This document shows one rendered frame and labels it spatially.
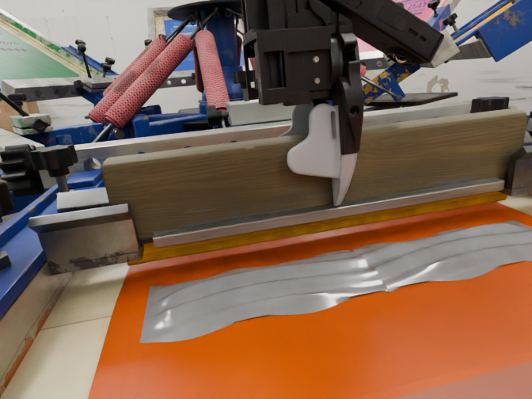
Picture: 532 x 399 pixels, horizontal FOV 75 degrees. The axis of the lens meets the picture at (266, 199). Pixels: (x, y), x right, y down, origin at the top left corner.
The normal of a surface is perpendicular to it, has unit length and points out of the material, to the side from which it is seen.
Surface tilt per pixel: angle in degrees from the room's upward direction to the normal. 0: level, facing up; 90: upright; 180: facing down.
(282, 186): 90
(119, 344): 0
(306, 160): 84
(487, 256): 33
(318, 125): 84
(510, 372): 0
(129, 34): 90
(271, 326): 0
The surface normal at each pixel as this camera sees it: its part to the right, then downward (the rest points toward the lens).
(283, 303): 0.03, -0.50
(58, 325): -0.08, -0.94
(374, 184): 0.22, 0.31
